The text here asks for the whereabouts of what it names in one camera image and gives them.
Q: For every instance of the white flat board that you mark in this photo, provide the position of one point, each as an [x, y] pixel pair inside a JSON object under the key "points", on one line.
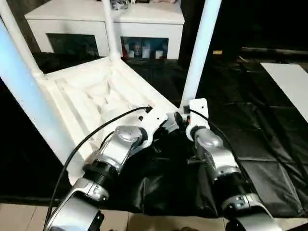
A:
{"points": [[288, 79]]}

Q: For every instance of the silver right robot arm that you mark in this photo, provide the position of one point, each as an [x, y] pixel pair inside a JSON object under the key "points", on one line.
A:
{"points": [[216, 156]]}

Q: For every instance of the small red white container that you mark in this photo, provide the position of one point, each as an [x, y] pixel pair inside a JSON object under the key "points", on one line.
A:
{"points": [[125, 49]]}

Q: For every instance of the small tan label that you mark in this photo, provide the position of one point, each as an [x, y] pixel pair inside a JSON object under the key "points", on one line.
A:
{"points": [[217, 52]]}

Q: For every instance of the black object pile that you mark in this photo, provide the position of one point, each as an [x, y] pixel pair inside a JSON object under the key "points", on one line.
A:
{"points": [[119, 4]]}

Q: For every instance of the black cabinet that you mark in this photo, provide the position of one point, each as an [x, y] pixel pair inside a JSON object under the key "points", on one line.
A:
{"points": [[252, 24]]}

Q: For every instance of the small white cup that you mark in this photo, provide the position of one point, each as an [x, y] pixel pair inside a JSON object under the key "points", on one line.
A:
{"points": [[158, 53]]}

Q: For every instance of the white plastic table top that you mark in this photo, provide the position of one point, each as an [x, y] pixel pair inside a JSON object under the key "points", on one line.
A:
{"points": [[79, 96]]}

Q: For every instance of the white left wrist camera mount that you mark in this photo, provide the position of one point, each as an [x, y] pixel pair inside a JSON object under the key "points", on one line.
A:
{"points": [[154, 120]]}

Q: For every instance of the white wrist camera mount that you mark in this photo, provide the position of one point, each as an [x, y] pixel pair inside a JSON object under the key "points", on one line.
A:
{"points": [[154, 120], [198, 113]]}

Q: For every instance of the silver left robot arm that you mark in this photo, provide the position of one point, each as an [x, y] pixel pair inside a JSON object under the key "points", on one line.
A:
{"points": [[115, 149]]}

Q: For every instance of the grey curtain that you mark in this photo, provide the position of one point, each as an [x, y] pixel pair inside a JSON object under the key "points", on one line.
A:
{"points": [[20, 4]]}

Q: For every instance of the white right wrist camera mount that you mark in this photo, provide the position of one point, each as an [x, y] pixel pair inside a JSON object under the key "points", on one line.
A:
{"points": [[198, 113]]}

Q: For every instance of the white cabinet with glass doors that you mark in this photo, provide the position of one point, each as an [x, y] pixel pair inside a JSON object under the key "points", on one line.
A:
{"points": [[72, 21]]}

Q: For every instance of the black mat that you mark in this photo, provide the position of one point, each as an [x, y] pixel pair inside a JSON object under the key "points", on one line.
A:
{"points": [[240, 132]]}

